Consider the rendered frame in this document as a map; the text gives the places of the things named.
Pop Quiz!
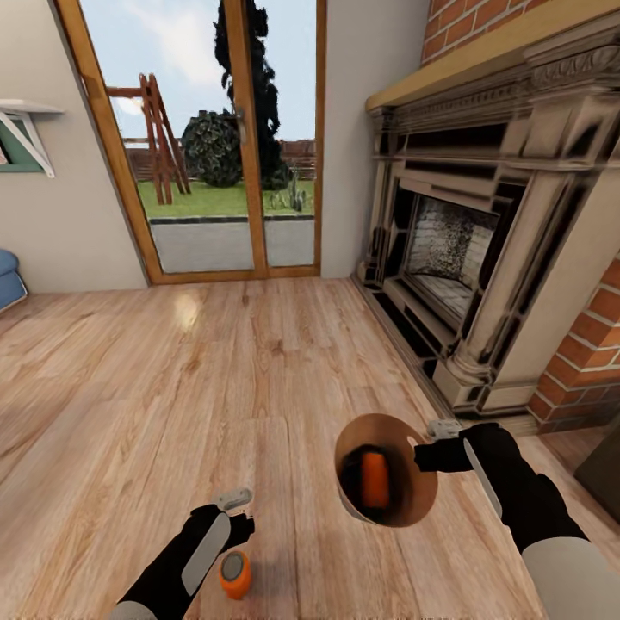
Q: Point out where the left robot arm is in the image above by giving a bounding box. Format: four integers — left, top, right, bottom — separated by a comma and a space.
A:
104, 487, 254, 620

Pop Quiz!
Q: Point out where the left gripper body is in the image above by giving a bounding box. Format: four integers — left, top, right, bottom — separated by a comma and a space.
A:
222, 513, 249, 552

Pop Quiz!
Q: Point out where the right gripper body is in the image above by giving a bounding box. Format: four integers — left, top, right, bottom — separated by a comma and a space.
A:
414, 437, 460, 473

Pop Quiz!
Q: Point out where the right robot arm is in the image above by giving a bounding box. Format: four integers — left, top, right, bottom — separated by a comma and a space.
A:
414, 419, 620, 620

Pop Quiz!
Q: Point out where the trash can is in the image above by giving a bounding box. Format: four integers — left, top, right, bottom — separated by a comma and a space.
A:
333, 412, 438, 530

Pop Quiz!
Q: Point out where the can of soda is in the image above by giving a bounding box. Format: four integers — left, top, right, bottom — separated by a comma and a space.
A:
219, 550, 252, 600
359, 449, 391, 513
345, 460, 370, 516

